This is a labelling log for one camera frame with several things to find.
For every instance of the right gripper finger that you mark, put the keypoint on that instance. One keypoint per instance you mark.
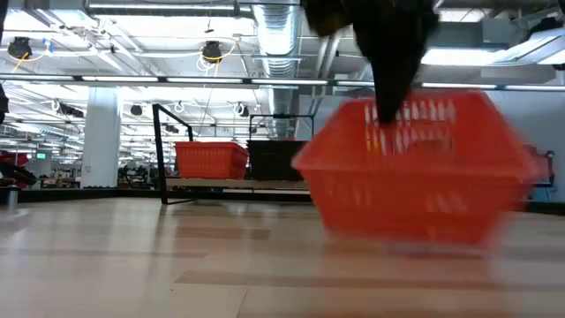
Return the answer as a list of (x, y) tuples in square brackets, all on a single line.
[(402, 84), (384, 84)]

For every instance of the silver metal cylinder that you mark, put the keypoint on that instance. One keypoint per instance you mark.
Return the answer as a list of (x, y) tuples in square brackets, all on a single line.
[(12, 196)]

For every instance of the white building pillar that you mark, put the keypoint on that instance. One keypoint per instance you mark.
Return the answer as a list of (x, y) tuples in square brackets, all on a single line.
[(101, 141)]

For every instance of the red storage cart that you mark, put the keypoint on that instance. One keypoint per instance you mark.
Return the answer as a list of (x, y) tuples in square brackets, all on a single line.
[(13, 159)]

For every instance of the silver spiral ventilation duct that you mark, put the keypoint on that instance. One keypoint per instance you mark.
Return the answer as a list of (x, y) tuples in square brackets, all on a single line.
[(276, 44)]

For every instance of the black metal shelf end frame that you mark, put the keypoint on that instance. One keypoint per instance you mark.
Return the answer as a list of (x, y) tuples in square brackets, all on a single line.
[(156, 154)]

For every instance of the red utility cart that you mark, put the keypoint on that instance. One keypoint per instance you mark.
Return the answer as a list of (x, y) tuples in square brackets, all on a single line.
[(540, 168)]

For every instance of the orange slotted plastic basket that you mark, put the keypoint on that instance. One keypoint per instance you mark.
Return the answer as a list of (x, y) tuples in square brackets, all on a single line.
[(198, 144), (419, 199), (212, 165)]

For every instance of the black aluminium rig frame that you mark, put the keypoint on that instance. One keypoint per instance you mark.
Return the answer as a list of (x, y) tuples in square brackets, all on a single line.
[(88, 194)]

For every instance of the long ceiling light rail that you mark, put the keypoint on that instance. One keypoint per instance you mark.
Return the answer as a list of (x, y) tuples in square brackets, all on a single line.
[(203, 80)]

